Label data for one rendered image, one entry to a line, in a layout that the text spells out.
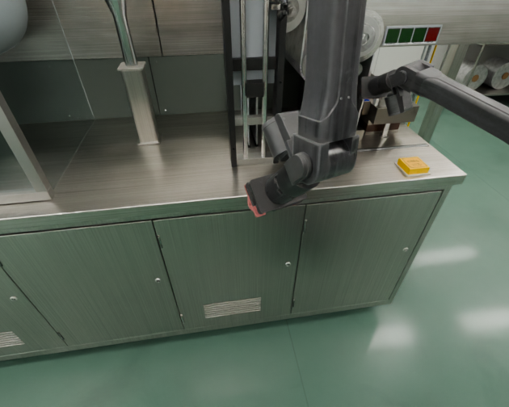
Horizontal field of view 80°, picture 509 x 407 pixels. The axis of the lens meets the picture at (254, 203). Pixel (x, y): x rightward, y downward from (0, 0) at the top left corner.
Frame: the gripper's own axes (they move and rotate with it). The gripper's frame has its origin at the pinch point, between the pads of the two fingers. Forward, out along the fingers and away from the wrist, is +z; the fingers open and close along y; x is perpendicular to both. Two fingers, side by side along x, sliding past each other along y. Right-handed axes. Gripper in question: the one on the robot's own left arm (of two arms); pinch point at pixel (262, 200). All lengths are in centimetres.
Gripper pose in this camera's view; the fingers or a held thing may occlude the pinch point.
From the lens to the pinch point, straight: 64.8
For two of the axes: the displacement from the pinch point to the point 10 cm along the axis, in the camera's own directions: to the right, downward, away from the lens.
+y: -8.9, 2.8, -3.7
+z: -3.1, 2.3, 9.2
